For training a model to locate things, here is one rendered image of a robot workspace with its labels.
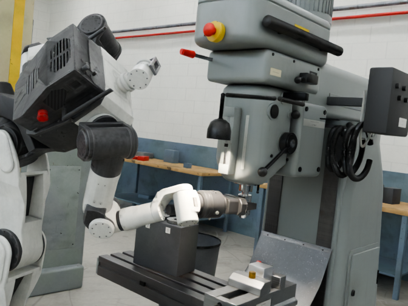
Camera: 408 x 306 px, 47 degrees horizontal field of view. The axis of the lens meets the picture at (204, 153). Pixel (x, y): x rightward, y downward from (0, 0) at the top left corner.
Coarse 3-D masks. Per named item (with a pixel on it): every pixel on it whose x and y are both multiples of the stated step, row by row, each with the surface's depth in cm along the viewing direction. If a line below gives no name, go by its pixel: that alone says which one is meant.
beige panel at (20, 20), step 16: (0, 0) 258; (16, 0) 264; (32, 0) 272; (0, 16) 259; (16, 16) 265; (32, 16) 273; (0, 32) 260; (16, 32) 266; (0, 48) 261; (16, 48) 267; (0, 64) 262; (16, 64) 268; (0, 80) 263; (16, 80) 269
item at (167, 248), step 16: (160, 224) 178; (176, 224) 176; (144, 240) 182; (160, 240) 178; (176, 240) 173; (192, 240) 180; (144, 256) 182; (160, 256) 177; (176, 256) 173; (192, 256) 181; (176, 272) 173
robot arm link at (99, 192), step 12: (96, 180) 134; (108, 180) 134; (96, 192) 136; (108, 192) 137; (84, 204) 140; (96, 204) 138; (108, 204) 140; (84, 216) 140; (96, 216) 140; (96, 228) 141; (108, 228) 141
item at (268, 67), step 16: (208, 64) 152; (224, 64) 148; (240, 64) 143; (256, 64) 139; (272, 64) 139; (288, 64) 146; (304, 64) 153; (208, 80) 153; (224, 80) 148; (240, 80) 144; (256, 80) 140; (272, 80) 140; (288, 80) 147
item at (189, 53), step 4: (180, 52) 141; (184, 52) 141; (188, 52) 142; (192, 52) 143; (188, 56) 143; (192, 56) 144; (196, 56) 146; (200, 56) 147; (204, 56) 148; (208, 60) 150
